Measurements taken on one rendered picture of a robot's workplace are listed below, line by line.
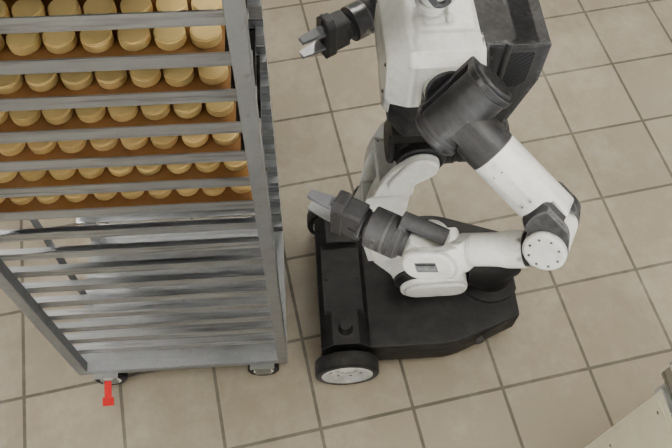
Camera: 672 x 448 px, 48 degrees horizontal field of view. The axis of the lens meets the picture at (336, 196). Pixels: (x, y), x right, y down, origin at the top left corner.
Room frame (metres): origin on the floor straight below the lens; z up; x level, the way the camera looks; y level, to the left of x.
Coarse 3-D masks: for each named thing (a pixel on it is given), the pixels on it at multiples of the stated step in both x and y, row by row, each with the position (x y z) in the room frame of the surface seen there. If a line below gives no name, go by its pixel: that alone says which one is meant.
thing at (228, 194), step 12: (120, 192) 0.80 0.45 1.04; (144, 192) 0.80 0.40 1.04; (228, 192) 0.81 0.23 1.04; (0, 204) 0.76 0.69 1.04; (12, 204) 0.77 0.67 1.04; (36, 204) 0.77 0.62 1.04; (48, 204) 0.77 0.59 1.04; (60, 204) 0.77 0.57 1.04; (72, 204) 0.77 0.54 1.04; (84, 204) 0.77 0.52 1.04; (96, 204) 0.77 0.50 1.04; (108, 204) 0.77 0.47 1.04; (120, 204) 0.77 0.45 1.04; (132, 204) 0.77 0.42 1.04; (144, 204) 0.77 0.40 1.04; (156, 204) 0.78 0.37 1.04
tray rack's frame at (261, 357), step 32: (32, 224) 0.92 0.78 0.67; (96, 256) 1.08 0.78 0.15; (128, 256) 1.09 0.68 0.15; (160, 256) 1.09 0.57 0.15; (192, 256) 1.09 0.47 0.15; (128, 288) 0.97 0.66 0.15; (160, 288) 0.97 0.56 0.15; (32, 320) 0.69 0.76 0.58; (96, 320) 0.86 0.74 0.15; (64, 352) 0.69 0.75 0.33; (128, 352) 0.76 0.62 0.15; (160, 352) 0.76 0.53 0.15; (192, 352) 0.76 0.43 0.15; (224, 352) 0.77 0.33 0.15; (256, 352) 0.77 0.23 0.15
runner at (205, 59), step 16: (0, 64) 0.74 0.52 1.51; (16, 64) 0.75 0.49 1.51; (32, 64) 0.75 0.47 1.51; (48, 64) 0.75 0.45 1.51; (64, 64) 0.75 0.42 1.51; (80, 64) 0.76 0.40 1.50; (96, 64) 0.76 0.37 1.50; (112, 64) 0.76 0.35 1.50; (128, 64) 0.76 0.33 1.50; (144, 64) 0.76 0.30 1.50; (160, 64) 0.77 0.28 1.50; (176, 64) 0.77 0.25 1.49; (192, 64) 0.77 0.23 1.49; (208, 64) 0.77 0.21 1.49; (224, 64) 0.78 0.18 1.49
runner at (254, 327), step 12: (240, 324) 0.80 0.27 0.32; (252, 324) 0.80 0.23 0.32; (264, 324) 0.80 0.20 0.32; (72, 336) 0.74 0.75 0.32; (84, 336) 0.74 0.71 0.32; (96, 336) 0.75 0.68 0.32; (108, 336) 0.75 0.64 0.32; (120, 336) 0.74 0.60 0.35; (132, 336) 0.74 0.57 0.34; (144, 336) 0.74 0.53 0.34; (156, 336) 0.75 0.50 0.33; (168, 336) 0.75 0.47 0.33; (180, 336) 0.75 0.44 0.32; (192, 336) 0.76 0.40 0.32
